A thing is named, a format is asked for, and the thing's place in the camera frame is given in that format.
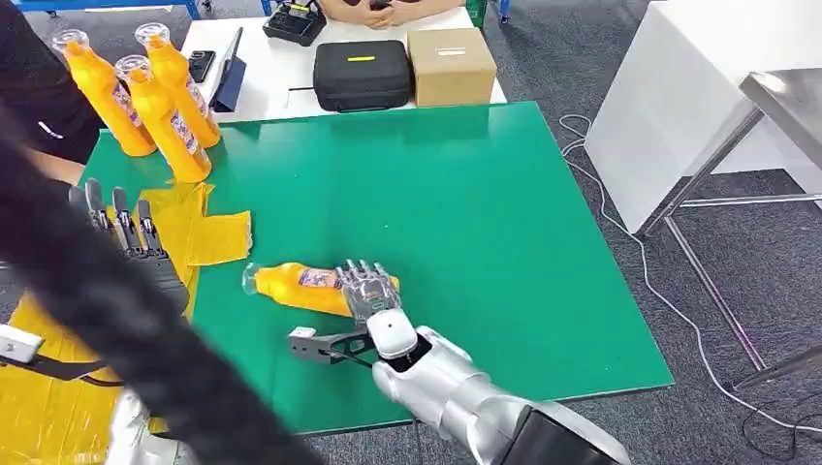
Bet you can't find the blue metal frame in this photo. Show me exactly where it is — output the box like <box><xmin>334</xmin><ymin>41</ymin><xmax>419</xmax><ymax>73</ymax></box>
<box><xmin>13</xmin><ymin>0</ymin><xmax>202</xmax><ymax>20</ymax></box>

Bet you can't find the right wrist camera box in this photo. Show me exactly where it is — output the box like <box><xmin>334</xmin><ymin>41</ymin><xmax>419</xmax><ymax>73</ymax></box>
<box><xmin>287</xmin><ymin>325</ymin><xmax>377</xmax><ymax>368</ymax></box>

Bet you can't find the green table mat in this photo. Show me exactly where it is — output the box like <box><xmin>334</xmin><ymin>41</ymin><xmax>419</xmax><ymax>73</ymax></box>
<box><xmin>79</xmin><ymin>102</ymin><xmax>676</xmax><ymax>436</ymax></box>

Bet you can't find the orange drink bottle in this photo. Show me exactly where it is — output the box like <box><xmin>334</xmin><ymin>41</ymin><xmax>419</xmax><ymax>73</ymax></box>
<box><xmin>241</xmin><ymin>262</ymin><xmax>401</xmax><ymax>320</ymax></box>
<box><xmin>113</xmin><ymin>54</ymin><xmax>213</xmax><ymax>185</ymax></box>
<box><xmin>134</xmin><ymin>22</ymin><xmax>222</xmax><ymax>149</ymax></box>
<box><xmin>50</xmin><ymin>28</ymin><xmax>158</xmax><ymax>158</ymax></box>

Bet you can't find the steel bench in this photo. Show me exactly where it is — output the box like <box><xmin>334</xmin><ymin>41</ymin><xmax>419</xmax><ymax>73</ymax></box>
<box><xmin>635</xmin><ymin>65</ymin><xmax>822</xmax><ymax>392</ymax></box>

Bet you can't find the black remote controller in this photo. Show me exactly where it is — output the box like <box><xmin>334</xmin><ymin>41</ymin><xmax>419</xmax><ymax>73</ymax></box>
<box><xmin>263</xmin><ymin>1</ymin><xmax>328</xmax><ymax>47</ymax></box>

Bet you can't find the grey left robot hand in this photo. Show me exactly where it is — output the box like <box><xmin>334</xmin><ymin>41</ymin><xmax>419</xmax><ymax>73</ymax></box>
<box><xmin>67</xmin><ymin>178</ymin><xmax>191</xmax><ymax>317</ymax></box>

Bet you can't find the blurred black sleeve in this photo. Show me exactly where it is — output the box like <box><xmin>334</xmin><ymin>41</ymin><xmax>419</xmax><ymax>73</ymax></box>
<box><xmin>0</xmin><ymin>108</ymin><xmax>326</xmax><ymax>465</ymax></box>

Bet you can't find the black phone with camera ring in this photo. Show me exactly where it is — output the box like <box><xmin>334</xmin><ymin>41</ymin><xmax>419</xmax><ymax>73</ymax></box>
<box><xmin>187</xmin><ymin>49</ymin><xmax>217</xmax><ymax>84</ymax></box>

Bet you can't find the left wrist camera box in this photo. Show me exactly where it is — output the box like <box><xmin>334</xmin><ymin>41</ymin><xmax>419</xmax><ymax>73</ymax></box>
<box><xmin>0</xmin><ymin>324</ymin><xmax>45</xmax><ymax>365</ymax></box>

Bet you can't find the brown cardboard box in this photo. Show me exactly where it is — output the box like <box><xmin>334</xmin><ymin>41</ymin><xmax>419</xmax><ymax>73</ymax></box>
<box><xmin>406</xmin><ymin>27</ymin><xmax>498</xmax><ymax>109</ymax></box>

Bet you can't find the black floor cable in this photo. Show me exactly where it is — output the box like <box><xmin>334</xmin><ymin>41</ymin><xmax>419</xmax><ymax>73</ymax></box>
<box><xmin>740</xmin><ymin>392</ymin><xmax>822</xmax><ymax>461</ymax></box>

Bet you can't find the person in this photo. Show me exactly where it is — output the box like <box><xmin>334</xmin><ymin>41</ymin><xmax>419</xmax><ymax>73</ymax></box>
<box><xmin>0</xmin><ymin>0</ymin><xmax>104</xmax><ymax>167</ymax></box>

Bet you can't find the yellow plastic sheet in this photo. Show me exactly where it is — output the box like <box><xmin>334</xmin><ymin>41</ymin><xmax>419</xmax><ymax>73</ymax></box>
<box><xmin>0</xmin><ymin>181</ymin><xmax>254</xmax><ymax>465</ymax></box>

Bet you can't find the white table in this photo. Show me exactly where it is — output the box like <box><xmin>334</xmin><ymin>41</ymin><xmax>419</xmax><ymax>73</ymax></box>
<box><xmin>180</xmin><ymin>6</ymin><xmax>509</xmax><ymax>124</ymax></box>

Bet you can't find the tablet with blue cover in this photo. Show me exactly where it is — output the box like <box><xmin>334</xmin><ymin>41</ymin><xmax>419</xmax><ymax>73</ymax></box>
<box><xmin>208</xmin><ymin>26</ymin><xmax>248</xmax><ymax>114</ymax></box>

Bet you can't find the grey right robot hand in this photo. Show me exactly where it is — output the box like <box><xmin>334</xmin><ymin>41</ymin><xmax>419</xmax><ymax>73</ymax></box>
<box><xmin>334</xmin><ymin>259</ymin><xmax>403</xmax><ymax>326</ymax></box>

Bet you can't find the black carrying case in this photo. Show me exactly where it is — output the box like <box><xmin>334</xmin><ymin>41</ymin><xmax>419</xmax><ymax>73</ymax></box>
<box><xmin>312</xmin><ymin>40</ymin><xmax>414</xmax><ymax>113</ymax></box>

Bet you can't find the person's hand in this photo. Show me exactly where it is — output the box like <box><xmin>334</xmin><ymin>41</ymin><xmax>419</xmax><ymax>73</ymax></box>
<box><xmin>384</xmin><ymin>0</ymin><xmax>423</xmax><ymax>29</ymax></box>
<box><xmin>356</xmin><ymin>3</ymin><xmax>390</xmax><ymax>31</ymax></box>

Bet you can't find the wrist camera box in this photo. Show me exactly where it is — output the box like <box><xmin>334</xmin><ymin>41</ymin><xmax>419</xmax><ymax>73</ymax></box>
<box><xmin>0</xmin><ymin>324</ymin><xmax>45</xmax><ymax>365</ymax></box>
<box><xmin>287</xmin><ymin>325</ymin><xmax>377</xmax><ymax>368</ymax></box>

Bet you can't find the white floor cable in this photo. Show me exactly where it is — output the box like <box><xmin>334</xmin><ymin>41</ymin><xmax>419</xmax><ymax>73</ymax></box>
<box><xmin>556</xmin><ymin>114</ymin><xmax>822</xmax><ymax>434</ymax></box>

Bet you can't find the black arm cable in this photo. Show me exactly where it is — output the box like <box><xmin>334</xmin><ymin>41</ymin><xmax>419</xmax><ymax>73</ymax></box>
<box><xmin>331</xmin><ymin>346</ymin><xmax>377</xmax><ymax>371</ymax></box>

